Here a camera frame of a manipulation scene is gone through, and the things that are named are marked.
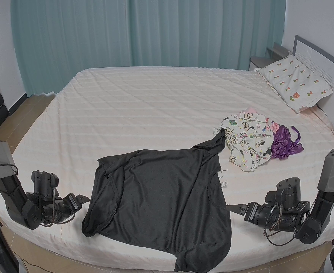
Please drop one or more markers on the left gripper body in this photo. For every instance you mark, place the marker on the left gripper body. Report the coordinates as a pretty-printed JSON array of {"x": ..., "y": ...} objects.
[{"x": 66, "y": 208}]

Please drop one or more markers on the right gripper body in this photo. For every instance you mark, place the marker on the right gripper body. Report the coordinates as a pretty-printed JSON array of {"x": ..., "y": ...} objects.
[{"x": 262, "y": 216}]

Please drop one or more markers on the black T-shirt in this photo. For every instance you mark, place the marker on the black T-shirt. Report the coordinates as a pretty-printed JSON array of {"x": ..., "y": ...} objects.
[{"x": 155, "y": 198}]

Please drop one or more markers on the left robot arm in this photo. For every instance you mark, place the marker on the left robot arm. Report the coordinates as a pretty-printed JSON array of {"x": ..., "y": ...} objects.
[{"x": 10, "y": 198}]

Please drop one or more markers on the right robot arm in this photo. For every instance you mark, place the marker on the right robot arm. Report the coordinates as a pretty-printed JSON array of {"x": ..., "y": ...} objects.
[{"x": 331, "y": 172}]

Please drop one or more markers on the bed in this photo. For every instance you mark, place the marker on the bed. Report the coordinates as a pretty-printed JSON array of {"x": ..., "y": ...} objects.
[{"x": 155, "y": 101}]

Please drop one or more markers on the purple garment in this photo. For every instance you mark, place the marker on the purple garment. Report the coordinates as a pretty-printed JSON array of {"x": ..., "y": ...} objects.
[{"x": 283, "y": 146}]

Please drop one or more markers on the white printed garment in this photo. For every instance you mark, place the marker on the white printed garment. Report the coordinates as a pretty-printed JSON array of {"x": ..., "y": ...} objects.
[{"x": 249, "y": 144}]

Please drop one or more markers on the pink garment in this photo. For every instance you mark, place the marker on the pink garment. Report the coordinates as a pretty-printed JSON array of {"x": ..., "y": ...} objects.
[{"x": 275, "y": 126}]

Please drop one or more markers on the white printed pillow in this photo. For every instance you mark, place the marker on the white printed pillow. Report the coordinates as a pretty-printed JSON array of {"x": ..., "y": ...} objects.
[{"x": 294, "y": 81}]

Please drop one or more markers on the grey bedside table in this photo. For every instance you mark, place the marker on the grey bedside table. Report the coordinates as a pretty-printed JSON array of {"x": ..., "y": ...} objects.
[{"x": 259, "y": 62}]

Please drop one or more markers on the blue-green curtain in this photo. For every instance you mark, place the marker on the blue-green curtain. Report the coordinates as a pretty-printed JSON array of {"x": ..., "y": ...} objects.
[{"x": 98, "y": 24}]

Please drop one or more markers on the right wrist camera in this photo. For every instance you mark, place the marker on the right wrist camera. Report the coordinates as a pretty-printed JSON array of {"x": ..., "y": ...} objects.
[{"x": 270, "y": 198}]

